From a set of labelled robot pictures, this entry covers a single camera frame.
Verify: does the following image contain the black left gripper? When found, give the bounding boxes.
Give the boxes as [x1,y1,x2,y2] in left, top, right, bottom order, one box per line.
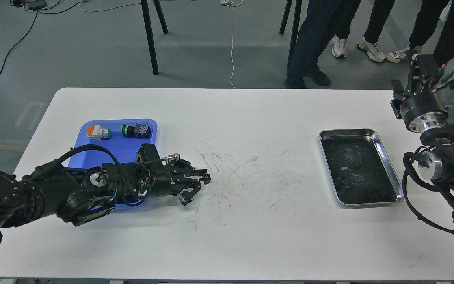
[134,144,212,206]

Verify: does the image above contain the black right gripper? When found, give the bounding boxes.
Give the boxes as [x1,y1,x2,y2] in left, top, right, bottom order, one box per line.
[390,54,448,133]

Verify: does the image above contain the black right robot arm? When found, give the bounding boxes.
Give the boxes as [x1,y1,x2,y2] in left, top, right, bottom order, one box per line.
[391,50,454,235]

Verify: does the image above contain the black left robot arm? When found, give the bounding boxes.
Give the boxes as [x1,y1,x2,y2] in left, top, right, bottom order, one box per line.
[0,144,211,244]

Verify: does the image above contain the green black push button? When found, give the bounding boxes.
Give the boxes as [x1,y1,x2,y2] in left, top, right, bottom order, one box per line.
[121,123,151,140]

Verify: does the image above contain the blue plastic tray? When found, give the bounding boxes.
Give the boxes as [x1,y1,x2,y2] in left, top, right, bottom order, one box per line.
[69,119,158,209]

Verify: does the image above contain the person in black trousers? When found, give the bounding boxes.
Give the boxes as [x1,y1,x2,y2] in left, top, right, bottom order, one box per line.
[386,0,454,67]

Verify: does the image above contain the metal tray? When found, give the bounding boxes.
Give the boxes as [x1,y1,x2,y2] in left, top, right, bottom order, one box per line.
[319,128,405,208]

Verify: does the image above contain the orange white push button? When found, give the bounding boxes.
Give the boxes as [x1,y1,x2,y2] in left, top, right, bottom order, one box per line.
[86,125,112,141]

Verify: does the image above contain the person in dark trousers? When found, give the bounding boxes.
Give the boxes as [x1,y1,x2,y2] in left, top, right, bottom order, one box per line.
[284,0,394,89]

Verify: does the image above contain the black tripod legs right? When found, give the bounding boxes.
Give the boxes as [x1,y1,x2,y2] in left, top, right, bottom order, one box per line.
[279,0,303,69]

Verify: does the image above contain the black tripod legs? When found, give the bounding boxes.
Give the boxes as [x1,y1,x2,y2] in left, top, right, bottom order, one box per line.
[279,0,303,69]
[140,0,169,75]

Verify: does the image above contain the black tripod legs left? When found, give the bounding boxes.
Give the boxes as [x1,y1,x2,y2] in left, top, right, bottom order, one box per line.
[140,0,169,75]

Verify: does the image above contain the white floor cable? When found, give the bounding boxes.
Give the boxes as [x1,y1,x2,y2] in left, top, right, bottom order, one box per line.
[220,0,244,89]

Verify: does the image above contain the black floor cable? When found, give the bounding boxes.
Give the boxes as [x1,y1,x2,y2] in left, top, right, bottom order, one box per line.
[0,0,54,97]

